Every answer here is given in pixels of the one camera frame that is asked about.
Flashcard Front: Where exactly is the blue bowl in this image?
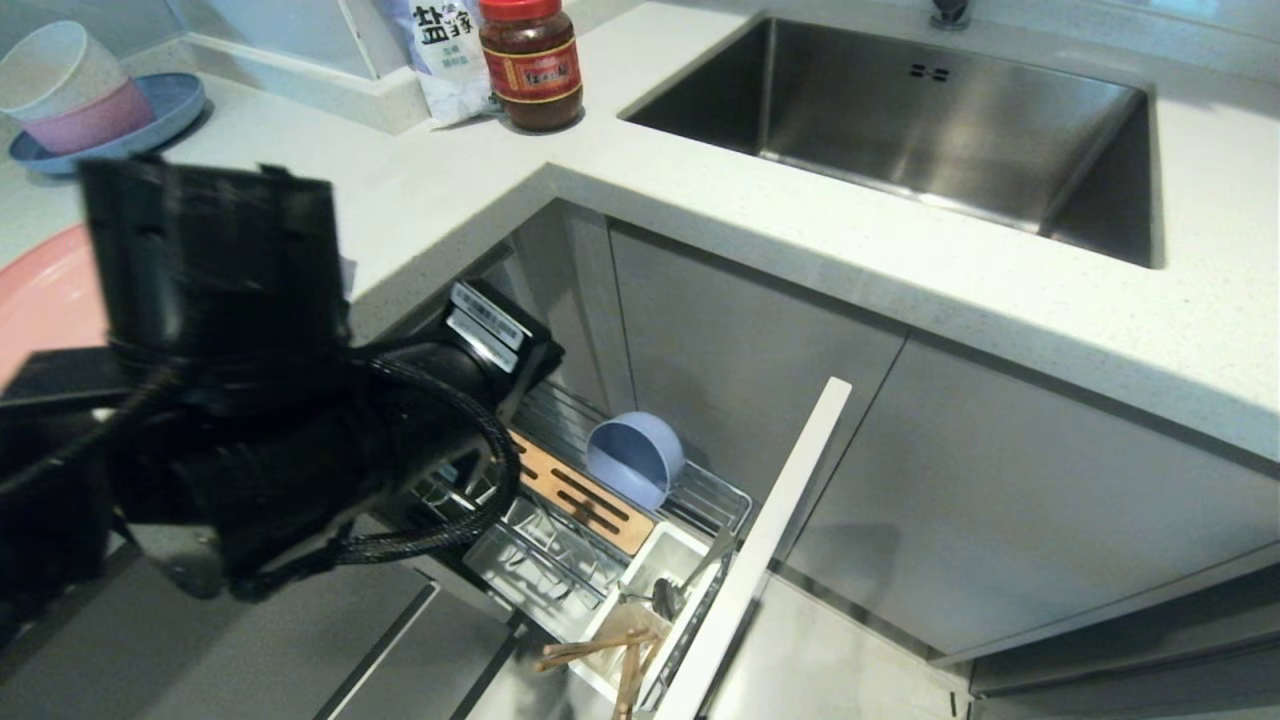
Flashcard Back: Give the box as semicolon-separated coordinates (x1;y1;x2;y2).
584;411;687;512

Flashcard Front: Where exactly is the grey cabinet door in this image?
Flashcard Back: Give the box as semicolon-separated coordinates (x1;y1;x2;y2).
609;222;909;561
783;334;1280;663

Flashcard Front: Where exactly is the slotted wooden knife holder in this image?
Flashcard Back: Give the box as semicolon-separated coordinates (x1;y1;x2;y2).
505;429;658;557

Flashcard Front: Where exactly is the white utensil holder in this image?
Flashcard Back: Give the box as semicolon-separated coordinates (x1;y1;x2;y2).
568;520;723;713

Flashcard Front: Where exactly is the white drawer front panel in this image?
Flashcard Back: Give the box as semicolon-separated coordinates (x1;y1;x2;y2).
653;376;854;720

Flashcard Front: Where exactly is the metal spoon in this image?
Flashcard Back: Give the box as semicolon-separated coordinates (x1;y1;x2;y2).
648;528;739;621

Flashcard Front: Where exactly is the wooden chopstick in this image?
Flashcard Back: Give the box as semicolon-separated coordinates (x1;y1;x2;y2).
540;630;656;663
612;642;646;720
534;640;651;673

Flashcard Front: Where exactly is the red-lidded sauce jar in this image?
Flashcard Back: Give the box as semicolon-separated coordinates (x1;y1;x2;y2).
477;0;585;134

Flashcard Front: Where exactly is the white salt bag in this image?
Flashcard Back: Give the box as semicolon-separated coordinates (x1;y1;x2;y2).
383;0;503;128

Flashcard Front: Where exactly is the stainless steel sink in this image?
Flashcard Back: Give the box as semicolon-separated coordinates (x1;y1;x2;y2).
619;14;1167;270

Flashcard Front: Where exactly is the blue plate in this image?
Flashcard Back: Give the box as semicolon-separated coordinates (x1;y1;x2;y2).
8;72;209;179

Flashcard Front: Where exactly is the pink bowl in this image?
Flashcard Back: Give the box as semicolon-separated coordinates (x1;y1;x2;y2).
20;78;157;157

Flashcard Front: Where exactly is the pink plate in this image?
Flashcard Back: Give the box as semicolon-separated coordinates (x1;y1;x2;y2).
0;222;113;393

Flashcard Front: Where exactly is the speckled white cup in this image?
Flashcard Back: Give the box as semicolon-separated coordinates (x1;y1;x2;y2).
0;20;128;123

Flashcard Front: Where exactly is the black cable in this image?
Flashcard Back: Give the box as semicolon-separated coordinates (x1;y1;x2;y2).
228;353;523;603

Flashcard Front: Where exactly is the wire pull-out dish rack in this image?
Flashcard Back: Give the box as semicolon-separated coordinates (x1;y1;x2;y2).
408;378;757;713

